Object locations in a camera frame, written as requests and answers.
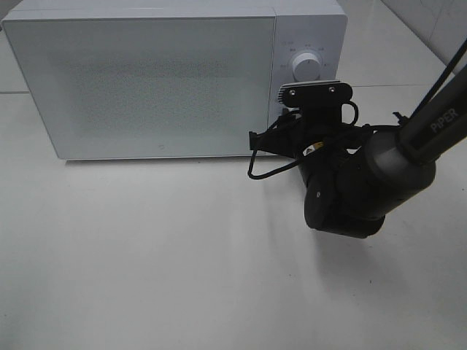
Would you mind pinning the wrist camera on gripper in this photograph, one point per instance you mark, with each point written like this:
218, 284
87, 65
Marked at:
317, 94

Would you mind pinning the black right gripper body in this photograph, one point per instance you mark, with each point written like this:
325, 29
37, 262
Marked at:
317, 128

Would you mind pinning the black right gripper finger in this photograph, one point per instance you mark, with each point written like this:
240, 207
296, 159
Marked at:
262, 141
288, 116

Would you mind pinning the white microwave oven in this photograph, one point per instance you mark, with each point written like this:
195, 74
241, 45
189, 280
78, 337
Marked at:
299, 26

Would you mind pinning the white microwave door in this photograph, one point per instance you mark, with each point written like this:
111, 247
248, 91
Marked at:
162, 88

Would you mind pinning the upper white microwave knob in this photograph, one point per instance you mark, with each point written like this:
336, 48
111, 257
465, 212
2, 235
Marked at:
306, 66

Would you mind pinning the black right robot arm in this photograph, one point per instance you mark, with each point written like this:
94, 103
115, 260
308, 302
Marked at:
355, 174

